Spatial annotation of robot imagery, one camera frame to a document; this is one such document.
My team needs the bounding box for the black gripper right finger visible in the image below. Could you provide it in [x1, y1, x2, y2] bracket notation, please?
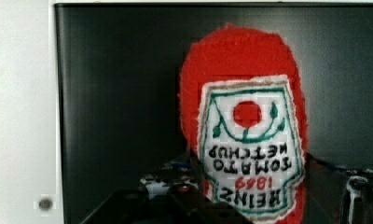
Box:
[302, 155, 373, 224]

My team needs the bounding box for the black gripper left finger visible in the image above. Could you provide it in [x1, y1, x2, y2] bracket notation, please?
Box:
[139, 157, 214, 218]

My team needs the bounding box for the silver black toaster oven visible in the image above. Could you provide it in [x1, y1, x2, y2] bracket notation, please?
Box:
[54, 3, 373, 224]

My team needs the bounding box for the red plush ketchup bottle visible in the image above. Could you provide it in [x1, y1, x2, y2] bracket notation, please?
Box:
[179, 24, 307, 224]

